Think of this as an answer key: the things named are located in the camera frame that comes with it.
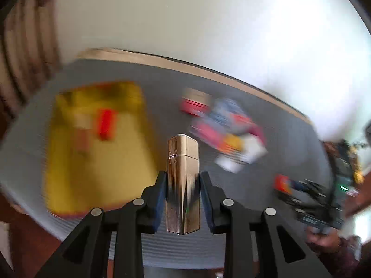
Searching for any orange box with colourful label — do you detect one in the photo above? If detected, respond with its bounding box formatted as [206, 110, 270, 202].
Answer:
[97, 108, 118, 141]

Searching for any gold ribbed box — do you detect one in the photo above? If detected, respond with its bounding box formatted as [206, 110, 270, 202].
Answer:
[166, 134, 201, 235]

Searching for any red tin with gold interior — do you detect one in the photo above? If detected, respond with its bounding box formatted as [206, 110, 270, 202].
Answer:
[43, 81, 166, 218]

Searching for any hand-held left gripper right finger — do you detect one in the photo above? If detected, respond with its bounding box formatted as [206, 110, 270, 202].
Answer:
[200, 171, 332, 278]

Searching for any beige pleated curtain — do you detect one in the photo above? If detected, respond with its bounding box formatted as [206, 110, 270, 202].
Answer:
[0, 0, 63, 116]

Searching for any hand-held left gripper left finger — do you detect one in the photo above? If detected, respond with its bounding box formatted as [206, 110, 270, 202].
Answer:
[35, 170, 167, 278]

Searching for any small red box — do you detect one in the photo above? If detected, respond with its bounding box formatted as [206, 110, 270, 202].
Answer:
[274, 174, 292, 194]

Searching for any large white cube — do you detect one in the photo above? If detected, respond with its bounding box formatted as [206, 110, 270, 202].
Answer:
[216, 135, 267, 173]

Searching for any person's right hand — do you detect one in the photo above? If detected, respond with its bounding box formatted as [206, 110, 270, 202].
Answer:
[306, 226, 363, 264]

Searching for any grey textured table mat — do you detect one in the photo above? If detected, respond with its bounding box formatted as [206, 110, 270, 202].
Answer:
[0, 58, 334, 270]

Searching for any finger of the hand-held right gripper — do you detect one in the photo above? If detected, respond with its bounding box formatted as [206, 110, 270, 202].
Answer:
[290, 178, 332, 198]
[277, 190, 328, 212]

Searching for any brown pink box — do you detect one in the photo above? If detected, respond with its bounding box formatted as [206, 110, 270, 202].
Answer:
[74, 113, 93, 157]

